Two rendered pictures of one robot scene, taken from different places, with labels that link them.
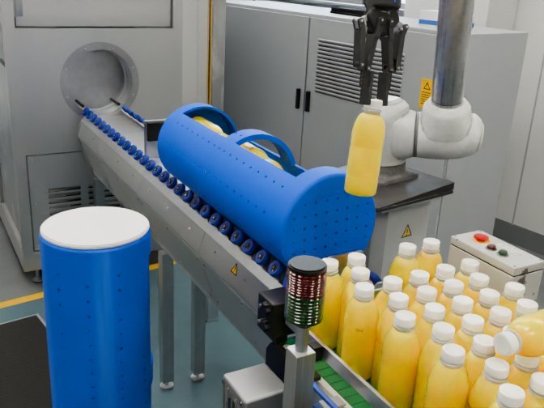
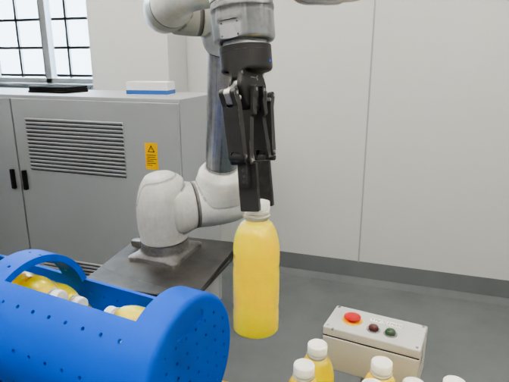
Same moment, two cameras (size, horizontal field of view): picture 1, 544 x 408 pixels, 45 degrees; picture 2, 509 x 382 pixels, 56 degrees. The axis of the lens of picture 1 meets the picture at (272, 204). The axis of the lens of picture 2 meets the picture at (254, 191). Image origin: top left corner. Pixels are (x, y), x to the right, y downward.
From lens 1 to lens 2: 0.83 m
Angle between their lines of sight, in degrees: 32
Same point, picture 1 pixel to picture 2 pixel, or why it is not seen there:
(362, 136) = (258, 256)
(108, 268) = not seen: outside the picture
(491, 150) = not seen: hidden behind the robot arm
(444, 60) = (220, 127)
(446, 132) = (229, 198)
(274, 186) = (105, 342)
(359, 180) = (263, 317)
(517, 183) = not seen: hidden behind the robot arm
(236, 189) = (32, 353)
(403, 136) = (187, 211)
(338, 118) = (64, 191)
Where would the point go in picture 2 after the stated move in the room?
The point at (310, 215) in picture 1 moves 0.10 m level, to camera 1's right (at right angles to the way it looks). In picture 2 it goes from (171, 369) to (223, 350)
